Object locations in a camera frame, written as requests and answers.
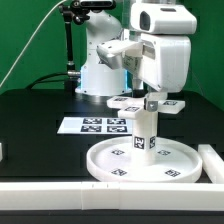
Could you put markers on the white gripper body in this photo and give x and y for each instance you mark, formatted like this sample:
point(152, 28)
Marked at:
point(160, 61)

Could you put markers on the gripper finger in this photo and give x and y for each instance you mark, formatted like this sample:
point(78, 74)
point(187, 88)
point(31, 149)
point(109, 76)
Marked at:
point(151, 100)
point(137, 84)

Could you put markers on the white cross-shaped table base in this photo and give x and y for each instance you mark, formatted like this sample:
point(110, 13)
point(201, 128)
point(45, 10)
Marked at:
point(133, 108)

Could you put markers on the white round table top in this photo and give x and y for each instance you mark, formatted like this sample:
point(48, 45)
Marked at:
point(115, 160)

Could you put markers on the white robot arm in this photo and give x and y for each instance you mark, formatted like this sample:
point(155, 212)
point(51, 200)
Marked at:
point(157, 51)

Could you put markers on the white marker tag sheet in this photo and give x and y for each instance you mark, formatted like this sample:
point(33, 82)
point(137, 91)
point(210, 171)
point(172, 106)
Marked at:
point(95, 125)

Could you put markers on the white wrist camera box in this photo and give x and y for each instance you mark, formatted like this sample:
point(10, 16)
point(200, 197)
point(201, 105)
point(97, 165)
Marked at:
point(162, 19)

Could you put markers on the white right fence rail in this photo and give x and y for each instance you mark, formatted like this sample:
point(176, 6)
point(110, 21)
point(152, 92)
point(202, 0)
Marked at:
point(213, 164)

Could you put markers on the white fence rail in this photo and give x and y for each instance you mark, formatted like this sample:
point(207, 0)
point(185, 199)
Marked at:
point(213, 164)
point(118, 196)

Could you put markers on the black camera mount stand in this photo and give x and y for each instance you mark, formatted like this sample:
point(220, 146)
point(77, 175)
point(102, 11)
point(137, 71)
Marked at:
point(94, 78)

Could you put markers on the white front fence rail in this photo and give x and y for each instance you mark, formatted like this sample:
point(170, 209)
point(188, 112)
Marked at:
point(118, 196)

